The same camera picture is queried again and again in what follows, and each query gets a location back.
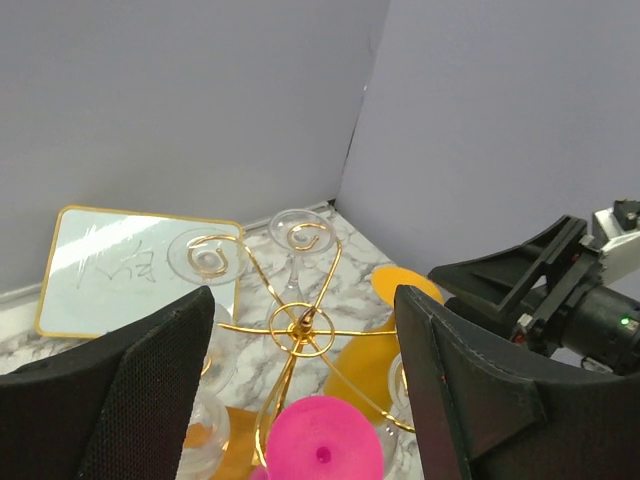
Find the hanging clear glass on rack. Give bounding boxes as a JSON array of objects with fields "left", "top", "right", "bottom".
[{"left": 268, "top": 209, "right": 336, "bottom": 303}]

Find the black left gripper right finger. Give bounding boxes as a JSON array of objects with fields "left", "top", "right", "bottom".
[{"left": 394, "top": 285, "right": 639, "bottom": 479}]

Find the clear round wine glass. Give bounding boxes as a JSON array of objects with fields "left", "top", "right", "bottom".
[{"left": 167, "top": 228, "right": 249, "bottom": 286}]

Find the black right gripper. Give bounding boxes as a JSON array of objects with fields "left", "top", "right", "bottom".
[{"left": 428, "top": 215, "right": 639, "bottom": 375}]

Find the yellow plastic goblet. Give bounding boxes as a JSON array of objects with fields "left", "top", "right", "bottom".
[{"left": 323, "top": 266, "right": 444, "bottom": 426}]

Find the pink plastic goblet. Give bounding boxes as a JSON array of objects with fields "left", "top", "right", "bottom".
[{"left": 249, "top": 395, "right": 385, "bottom": 480}]

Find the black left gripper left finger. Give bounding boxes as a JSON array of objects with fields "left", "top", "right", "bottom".
[{"left": 1, "top": 287, "right": 215, "bottom": 479}]

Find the gold wire wine glass rack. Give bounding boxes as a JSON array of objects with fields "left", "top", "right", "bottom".
[{"left": 186, "top": 234, "right": 396, "bottom": 467}]

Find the small clear stemmed glass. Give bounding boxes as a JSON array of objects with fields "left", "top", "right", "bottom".
[{"left": 376, "top": 354, "right": 415, "bottom": 479}]

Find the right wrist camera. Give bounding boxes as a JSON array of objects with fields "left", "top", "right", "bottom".
[{"left": 592, "top": 199, "right": 640, "bottom": 285}]

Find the gold framed whiteboard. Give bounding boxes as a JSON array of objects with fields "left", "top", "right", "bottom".
[{"left": 35, "top": 205, "right": 244, "bottom": 338}]

